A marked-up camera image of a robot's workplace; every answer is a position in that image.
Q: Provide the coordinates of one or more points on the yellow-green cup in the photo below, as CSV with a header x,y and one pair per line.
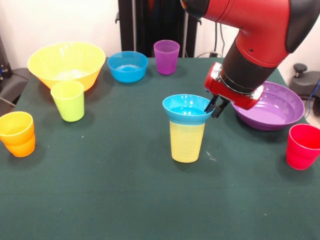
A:
x,y
186,142

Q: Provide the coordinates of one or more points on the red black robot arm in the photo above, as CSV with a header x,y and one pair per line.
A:
x,y
250,25

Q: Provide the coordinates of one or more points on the dark green tablecloth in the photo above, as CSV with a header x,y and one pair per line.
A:
x,y
100,187

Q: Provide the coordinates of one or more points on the blue bowl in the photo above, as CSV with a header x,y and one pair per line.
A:
x,y
127,72

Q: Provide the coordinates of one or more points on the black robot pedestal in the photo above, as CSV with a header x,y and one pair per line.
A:
x,y
150,25

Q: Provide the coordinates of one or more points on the orange cup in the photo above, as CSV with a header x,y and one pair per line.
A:
x,y
17,145

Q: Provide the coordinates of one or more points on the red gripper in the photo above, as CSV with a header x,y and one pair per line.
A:
x,y
232,96

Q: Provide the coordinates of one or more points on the black equipment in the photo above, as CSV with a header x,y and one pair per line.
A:
x,y
3,62

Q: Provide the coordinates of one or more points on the green cup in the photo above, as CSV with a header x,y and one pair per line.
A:
x,y
71,107

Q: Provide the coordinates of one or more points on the cyan bowl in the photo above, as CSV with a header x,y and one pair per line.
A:
x,y
180,102

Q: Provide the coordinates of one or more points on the pink cup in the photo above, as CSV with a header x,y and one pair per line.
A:
x,y
300,155

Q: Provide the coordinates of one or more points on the purple bowl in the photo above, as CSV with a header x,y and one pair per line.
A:
x,y
280,112

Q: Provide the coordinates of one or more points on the large yellow bowl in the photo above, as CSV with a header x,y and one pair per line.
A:
x,y
65,60

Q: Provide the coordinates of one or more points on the purple cup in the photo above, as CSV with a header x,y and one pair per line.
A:
x,y
166,62

